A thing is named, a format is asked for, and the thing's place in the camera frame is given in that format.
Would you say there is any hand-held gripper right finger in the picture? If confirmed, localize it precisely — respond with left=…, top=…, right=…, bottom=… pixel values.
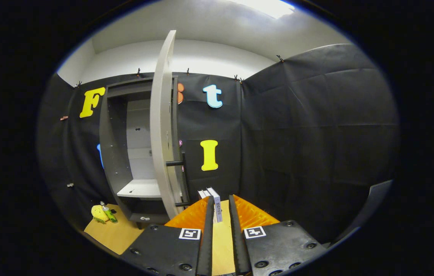
left=228, top=194, right=327, bottom=276

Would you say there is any beige shoe cabinet door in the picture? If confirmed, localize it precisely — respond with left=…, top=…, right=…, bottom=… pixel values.
left=150, top=30, right=191, bottom=220

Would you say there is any dark grey shoe cabinet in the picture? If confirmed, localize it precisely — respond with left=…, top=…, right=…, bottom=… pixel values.
left=99, top=76, right=181, bottom=230

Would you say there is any black backdrop cloth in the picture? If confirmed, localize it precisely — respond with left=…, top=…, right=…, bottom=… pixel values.
left=37, top=43, right=399, bottom=246

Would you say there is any ceiling light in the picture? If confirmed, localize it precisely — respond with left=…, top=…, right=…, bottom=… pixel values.
left=227, top=0, right=296, bottom=19

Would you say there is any yellow plush toy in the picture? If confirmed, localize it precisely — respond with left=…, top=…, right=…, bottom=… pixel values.
left=91, top=204, right=110, bottom=224

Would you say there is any green bottle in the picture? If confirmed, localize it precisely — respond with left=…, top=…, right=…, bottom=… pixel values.
left=100, top=201, right=118, bottom=223

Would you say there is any grey spine book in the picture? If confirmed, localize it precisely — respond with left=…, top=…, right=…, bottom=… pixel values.
left=207, top=187, right=223, bottom=223

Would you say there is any black door handle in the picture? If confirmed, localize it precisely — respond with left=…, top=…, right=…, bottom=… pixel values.
left=166, top=151, right=190, bottom=207

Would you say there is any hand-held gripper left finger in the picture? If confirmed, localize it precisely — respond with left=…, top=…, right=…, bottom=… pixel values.
left=120, top=195, right=215, bottom=276

